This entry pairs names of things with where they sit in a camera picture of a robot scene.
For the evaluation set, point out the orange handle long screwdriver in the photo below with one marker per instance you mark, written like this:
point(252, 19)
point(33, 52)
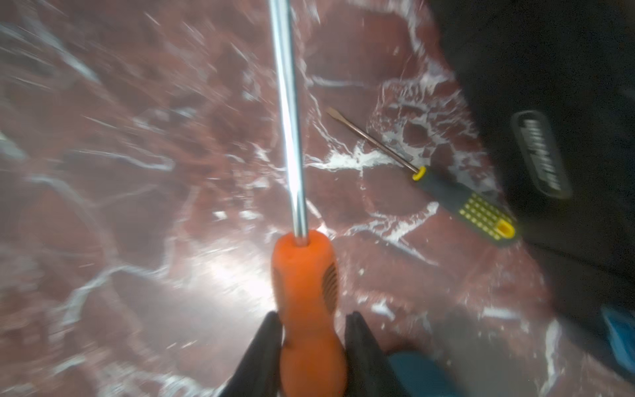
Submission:
point(304, 269)

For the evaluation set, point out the black plastic toolbox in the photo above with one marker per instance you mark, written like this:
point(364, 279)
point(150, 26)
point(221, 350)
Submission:
point(550, 86)

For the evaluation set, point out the black yellow screwdriver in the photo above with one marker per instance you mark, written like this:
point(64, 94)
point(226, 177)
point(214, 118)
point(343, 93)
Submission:
point(482, 216)

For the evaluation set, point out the teal plastic storage tray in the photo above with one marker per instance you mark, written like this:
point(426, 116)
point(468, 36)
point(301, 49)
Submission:
point(421, 376)

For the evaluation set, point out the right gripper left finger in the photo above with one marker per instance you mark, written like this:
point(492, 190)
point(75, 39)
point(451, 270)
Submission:
point(257, 374)

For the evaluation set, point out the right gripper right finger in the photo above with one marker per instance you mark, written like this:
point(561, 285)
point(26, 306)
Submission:
point(369, 371)

